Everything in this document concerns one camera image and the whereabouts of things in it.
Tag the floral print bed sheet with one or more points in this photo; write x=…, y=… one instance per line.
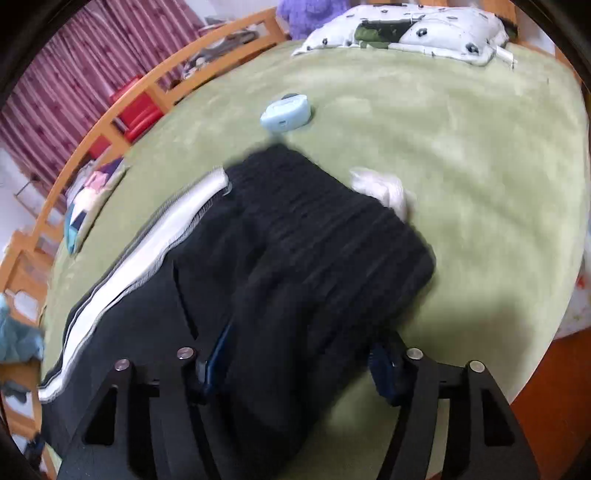
x=579, y=309

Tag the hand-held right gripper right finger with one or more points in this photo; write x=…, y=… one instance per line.
x=382, y=369

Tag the purple plush toy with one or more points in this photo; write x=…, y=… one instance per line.
x=304, y=14

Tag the white flower-print pillow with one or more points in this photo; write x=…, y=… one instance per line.
x=438, y=32

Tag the wooden bed frame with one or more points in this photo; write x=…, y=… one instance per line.
x=221, y=33

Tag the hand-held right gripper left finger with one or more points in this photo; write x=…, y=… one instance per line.
x=217, y=357

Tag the green fleece blanket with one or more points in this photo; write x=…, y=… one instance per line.
x=461, y=161

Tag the red chair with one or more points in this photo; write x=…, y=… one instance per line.
x=99, y=147
x=136, y=108

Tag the geometric print cushion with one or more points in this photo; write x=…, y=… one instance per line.
x=90, y=203

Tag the black pants with white waistband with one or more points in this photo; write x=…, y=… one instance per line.
x=300, y=254

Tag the blue fleece towel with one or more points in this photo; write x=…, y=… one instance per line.
x=16, y=332

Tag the light blue small device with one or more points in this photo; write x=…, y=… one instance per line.
x=286, y=113

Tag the maroon striped curtain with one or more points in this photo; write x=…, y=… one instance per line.
x=69, y=83

